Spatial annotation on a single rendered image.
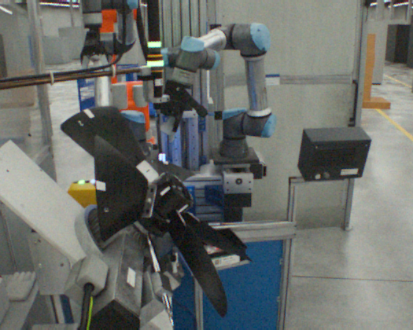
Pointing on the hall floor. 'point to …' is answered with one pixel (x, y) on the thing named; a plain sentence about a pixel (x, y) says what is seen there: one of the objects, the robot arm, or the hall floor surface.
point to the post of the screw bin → (197, 303)
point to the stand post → (59, 309)
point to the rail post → (286, 284)
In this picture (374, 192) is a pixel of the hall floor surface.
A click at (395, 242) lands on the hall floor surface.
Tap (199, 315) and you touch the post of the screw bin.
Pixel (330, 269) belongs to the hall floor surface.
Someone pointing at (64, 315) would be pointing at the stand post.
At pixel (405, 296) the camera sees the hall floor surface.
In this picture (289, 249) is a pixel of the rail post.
